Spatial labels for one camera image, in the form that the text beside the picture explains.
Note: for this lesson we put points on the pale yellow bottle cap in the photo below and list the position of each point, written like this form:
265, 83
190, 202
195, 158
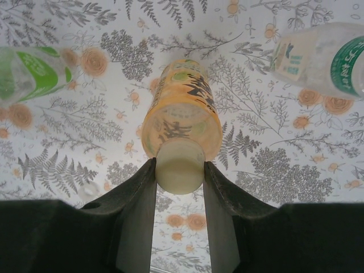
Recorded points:
179, 170

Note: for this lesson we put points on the clear bottle light green label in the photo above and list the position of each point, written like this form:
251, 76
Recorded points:
31, 74

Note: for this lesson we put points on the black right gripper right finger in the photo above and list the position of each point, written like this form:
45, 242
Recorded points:
284, 239

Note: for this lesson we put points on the clear bottle dark green label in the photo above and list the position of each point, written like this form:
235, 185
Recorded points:
318, 62

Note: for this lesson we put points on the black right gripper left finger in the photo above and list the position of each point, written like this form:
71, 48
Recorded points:
71, 239

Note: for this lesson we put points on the clear bottle yellow label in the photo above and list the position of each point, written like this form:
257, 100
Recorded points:
182, 108

